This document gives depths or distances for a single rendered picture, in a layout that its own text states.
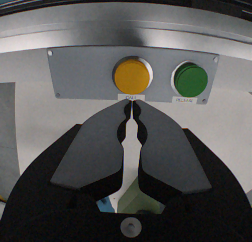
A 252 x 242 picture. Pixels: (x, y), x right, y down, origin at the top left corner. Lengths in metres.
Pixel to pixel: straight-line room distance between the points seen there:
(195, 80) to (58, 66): 0.16
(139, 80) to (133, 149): 0.25
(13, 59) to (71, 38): 0.20
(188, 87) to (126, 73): 0.07
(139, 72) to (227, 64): 0.21
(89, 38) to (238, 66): 0.28
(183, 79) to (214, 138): 0.27
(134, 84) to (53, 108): 0.23
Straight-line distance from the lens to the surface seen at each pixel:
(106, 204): 0.29
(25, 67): 0.36
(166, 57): 0.18
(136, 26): 0.18
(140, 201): 0.44
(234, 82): 0.36
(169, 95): 0.20
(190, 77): 0.18
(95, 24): 0.19
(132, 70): 0.17
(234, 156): 0.52
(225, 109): 0.38
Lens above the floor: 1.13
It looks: 57 degrees down
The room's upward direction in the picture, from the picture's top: 176 degrees counter-clockwise
